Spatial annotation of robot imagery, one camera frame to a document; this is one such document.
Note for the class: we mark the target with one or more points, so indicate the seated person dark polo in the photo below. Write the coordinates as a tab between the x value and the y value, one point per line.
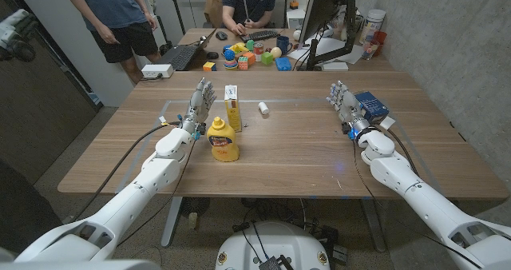
249	2

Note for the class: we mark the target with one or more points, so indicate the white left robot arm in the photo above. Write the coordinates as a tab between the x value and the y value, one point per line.
131	194

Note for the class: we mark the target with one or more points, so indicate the brown office chair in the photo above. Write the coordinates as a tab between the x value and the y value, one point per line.
215	4

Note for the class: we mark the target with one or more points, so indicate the black laptop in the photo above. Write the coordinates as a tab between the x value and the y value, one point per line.
181	54

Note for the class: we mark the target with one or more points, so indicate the white paper sheets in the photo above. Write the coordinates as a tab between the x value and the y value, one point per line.
331	46

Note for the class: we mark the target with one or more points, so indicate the blue ball stacking toy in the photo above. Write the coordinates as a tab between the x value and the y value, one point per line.
230	58

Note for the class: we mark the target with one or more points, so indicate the white small cabinet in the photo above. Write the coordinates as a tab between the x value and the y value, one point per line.
294	19

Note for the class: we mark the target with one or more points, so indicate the yellow blue puzzle cube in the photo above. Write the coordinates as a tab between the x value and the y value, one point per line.
209	66

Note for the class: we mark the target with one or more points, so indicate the yellow carton box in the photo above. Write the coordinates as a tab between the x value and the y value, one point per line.
232	108

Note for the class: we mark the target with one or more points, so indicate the blue cardboard box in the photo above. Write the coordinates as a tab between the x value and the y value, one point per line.
373	106

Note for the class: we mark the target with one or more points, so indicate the grey table leg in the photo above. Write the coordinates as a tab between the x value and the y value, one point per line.
373	226
171	222

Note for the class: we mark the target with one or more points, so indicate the black oval mouse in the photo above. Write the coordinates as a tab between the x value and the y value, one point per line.
212	55

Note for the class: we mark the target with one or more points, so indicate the green cube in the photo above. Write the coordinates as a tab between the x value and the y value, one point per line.
267	58

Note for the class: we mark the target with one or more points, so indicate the wooden back desk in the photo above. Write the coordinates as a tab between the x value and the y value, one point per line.
371	65

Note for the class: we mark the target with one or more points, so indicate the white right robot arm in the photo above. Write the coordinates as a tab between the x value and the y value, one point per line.
423	198

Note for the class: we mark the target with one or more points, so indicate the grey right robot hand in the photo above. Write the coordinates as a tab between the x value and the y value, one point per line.
348	102

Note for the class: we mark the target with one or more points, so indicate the cream ball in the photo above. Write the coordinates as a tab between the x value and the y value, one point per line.
276	52

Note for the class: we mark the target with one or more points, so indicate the orange cube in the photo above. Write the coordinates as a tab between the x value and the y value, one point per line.
250	58

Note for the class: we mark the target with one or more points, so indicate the black computer mouse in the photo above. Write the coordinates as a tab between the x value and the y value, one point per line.
221	35

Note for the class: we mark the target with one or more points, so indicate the green cup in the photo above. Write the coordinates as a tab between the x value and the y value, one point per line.
250	44

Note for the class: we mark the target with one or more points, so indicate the black keyboard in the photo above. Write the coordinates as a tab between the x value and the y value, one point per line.
261	35

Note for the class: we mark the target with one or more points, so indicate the blue rectangular block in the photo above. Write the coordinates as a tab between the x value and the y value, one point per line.
283	64

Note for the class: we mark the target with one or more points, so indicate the standing person blue shirt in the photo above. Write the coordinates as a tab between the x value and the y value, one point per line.
112	10

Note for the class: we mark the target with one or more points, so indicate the white power strip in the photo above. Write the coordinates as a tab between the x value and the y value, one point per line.
157	70

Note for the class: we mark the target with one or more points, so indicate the clear glass cup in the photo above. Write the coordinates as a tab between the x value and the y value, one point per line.
368	50

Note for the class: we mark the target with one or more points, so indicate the multicolour puzzle cube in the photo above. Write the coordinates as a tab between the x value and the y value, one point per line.
242	63

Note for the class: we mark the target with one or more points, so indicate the red cup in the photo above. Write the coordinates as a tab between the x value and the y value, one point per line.
380	38

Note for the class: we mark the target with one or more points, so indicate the black computer monitor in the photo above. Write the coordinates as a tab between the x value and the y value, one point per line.
321	6

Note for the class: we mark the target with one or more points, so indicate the white flat box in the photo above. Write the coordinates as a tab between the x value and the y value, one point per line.
334	66

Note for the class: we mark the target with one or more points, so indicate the black floor fan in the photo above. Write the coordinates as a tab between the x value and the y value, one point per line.
195	206

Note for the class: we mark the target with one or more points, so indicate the dark blue mug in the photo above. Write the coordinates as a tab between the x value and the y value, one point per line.
283	45

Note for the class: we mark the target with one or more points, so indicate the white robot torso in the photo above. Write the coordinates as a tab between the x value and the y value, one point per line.
273	244

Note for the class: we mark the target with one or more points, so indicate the red labelled tin can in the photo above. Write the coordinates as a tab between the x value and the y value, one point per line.
258	51

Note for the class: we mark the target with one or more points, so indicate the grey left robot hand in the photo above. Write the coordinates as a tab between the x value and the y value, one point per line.
198	102

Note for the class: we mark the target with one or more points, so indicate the white bandage roll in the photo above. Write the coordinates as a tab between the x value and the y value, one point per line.
263	108

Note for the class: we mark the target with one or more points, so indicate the white wipes canister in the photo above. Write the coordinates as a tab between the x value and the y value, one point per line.
372	24

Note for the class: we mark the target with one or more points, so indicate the yellow mustard bottle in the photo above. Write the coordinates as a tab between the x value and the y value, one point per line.
223	142

